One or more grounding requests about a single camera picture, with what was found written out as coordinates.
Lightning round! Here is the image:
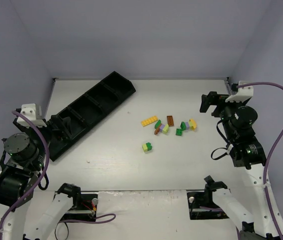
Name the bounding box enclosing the brown lego plate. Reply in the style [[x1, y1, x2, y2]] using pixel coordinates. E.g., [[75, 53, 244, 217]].
[[166, 115, 174, 127]]

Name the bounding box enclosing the green lego brick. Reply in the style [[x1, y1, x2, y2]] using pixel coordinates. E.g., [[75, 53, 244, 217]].
[[175, 128, 183, 136]]

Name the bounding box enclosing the brown purple lime lego stack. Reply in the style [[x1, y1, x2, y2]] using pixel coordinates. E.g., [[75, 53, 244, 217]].
[[154, 124, 169, 135]]

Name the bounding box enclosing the yellow lego plate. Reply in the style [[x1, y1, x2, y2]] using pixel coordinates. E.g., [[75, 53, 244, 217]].
[[141, 115, 158, 127]]

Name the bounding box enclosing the lime and green lego stack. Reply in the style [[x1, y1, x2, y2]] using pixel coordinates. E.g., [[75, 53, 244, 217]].
[[142, 142, 153, 153]]

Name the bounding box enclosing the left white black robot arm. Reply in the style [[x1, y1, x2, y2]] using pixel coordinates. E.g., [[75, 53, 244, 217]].
[[0, 110, 81, 240]]

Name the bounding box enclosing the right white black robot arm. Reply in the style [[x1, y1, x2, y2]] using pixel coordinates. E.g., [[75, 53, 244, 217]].
[[199, 91, 283, 240]]

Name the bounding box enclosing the black five-compartment sorting tray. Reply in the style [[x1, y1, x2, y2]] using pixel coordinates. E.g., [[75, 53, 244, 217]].
[[49, 71, 136, 162]]

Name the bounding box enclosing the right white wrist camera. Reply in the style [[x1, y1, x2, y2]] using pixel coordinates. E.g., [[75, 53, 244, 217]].
[[225, 81, 254, 103]]

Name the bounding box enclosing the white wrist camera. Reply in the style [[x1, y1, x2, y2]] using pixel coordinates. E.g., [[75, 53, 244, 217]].
[[20, 103, 47, 128], [225, 81, 254, 103]]

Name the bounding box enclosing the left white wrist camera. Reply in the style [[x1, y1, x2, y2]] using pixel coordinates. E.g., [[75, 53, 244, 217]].
[[20, 103, 47, 128]]

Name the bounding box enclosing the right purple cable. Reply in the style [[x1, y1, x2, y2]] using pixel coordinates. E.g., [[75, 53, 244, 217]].
[[237, 82, 283, 240]]

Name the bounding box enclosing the purple cable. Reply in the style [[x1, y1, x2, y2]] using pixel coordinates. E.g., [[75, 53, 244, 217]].
[[0, 111, 116, 240], [237, 82, 283, 240]]

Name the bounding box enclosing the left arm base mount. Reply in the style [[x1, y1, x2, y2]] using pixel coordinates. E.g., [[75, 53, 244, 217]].
[[61, 191, 99, 222]]

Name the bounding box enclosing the black cable loop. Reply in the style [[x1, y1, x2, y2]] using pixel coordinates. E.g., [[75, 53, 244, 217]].
[[53, 221, 70, 238]]

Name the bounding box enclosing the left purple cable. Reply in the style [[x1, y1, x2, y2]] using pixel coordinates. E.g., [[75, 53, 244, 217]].
[[0, 111, 116, 240]]

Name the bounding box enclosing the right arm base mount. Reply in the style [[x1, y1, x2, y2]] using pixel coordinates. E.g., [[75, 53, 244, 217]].
[[186, 190, 229, 221]]

